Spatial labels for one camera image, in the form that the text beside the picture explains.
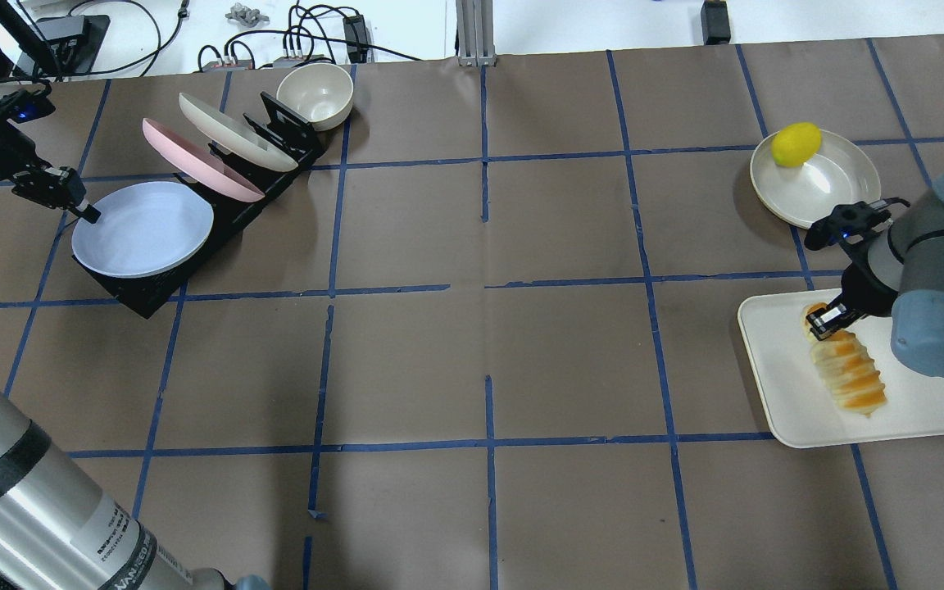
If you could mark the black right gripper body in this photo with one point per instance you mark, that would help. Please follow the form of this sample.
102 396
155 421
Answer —
863 288

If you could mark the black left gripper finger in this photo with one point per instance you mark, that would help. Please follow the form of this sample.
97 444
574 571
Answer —
86 211

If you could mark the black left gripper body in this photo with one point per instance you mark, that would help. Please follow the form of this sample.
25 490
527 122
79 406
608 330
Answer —
3 152

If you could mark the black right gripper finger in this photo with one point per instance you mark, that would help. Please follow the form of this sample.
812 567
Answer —
823 316
822 329

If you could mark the sliced orange bread loaf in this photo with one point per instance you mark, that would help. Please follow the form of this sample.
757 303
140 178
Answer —
848 372

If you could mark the light blue plate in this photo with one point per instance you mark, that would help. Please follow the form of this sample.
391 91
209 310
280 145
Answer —
143 230

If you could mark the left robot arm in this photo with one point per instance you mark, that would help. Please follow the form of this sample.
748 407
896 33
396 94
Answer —
58 528

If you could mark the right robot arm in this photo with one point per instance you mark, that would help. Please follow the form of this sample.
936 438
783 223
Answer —
896 271

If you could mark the pink plate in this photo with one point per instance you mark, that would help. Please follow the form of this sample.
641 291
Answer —
198 163

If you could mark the cream plate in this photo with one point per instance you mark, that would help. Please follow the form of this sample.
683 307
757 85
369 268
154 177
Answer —
237 138

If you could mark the cream rectangular tray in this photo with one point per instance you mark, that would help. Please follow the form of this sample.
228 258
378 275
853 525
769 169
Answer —
797 405

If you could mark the cream shallow bowl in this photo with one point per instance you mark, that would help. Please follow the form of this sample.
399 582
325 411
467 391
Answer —
839 173

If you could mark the yellow lemon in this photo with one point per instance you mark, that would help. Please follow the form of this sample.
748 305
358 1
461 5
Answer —
796 143

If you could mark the black dish rack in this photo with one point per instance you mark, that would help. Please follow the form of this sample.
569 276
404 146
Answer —
283 128

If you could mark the cream deep bowl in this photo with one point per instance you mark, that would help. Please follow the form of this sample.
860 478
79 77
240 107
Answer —
322 93

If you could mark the black box on bench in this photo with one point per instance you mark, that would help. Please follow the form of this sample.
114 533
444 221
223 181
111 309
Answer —
715 22

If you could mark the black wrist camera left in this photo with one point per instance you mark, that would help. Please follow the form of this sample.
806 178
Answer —
24 106

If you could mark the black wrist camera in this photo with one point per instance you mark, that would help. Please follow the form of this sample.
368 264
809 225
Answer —
24 106
850 224

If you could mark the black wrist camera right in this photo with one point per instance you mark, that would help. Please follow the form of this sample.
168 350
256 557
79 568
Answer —
850 224

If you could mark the aluminium frame post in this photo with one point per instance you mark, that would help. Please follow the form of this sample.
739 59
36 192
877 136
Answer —
475 45

